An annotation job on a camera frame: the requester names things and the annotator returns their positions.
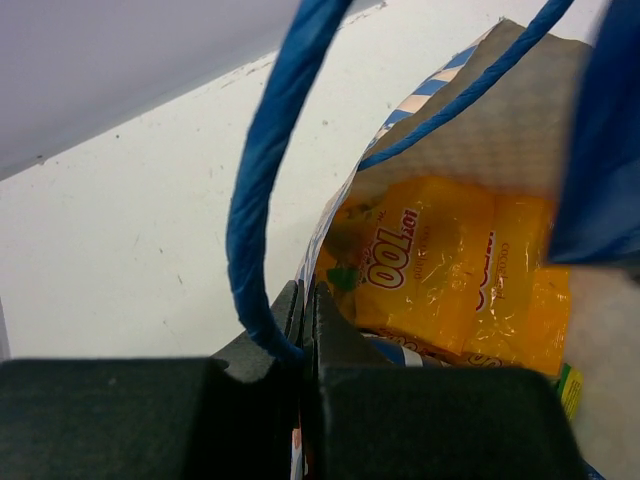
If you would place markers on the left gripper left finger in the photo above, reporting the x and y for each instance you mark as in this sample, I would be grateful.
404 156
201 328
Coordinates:
224 416

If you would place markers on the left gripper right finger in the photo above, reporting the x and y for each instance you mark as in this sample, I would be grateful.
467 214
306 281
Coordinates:
366 418

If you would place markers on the yellow candy bag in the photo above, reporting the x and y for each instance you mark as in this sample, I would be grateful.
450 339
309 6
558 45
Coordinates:
453 271

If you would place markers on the green yellow snack packet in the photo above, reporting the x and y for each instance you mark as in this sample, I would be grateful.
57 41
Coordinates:
568 386

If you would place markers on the blue Burts chips bag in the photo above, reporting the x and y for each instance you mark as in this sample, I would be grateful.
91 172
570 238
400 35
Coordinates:
597 222

